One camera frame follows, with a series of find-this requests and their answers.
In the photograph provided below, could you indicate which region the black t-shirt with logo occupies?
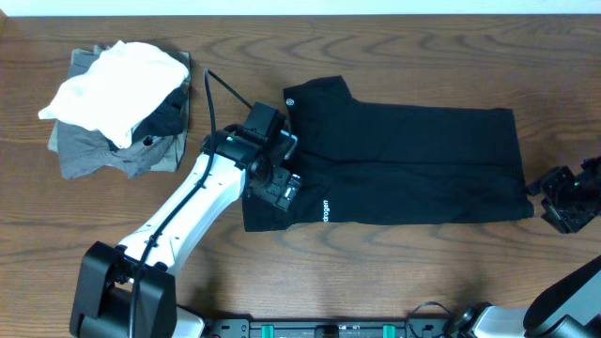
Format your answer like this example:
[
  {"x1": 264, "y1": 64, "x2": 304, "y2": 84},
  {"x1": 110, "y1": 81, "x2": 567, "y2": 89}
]
[{"x1": 242, "y1": 76, "x2": 534, "y2": 232}]

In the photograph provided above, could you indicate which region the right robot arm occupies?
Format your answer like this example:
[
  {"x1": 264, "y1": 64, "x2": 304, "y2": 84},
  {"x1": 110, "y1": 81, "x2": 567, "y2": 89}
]
[{"x1": 443, "y1": 158, "x2": 600, "y2": 338}]

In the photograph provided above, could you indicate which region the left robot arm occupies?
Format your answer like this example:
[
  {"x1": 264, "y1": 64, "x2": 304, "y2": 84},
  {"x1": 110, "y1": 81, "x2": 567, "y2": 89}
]
[{"x1": 69, "y1": 102, "x2": 301, "y2": 337}]

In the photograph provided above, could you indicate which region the black folded garment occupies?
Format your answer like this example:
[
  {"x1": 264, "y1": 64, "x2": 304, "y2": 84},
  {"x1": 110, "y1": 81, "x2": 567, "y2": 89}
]
[{"x1": 131, "y1": 88, "x2": 188, "y2": 146}]

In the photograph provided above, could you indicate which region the grey folded garment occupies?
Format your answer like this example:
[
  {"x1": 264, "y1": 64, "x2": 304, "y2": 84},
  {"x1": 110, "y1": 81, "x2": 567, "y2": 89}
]
[{"x1": 55, "y1": 119, "x2": 176, "y2": 181}]

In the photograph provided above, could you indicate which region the olive folded garment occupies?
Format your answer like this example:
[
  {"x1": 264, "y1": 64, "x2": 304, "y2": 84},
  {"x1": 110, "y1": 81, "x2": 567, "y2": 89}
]
[{"x1": 46, "y1": 44, "x2": 192, "y2": 173}]

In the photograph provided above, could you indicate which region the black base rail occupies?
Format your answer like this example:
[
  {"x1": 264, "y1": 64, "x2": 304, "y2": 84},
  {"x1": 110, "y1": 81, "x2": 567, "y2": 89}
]
[{"x1": 201, "y1": 318, "x2": 448, "y2": 338}]

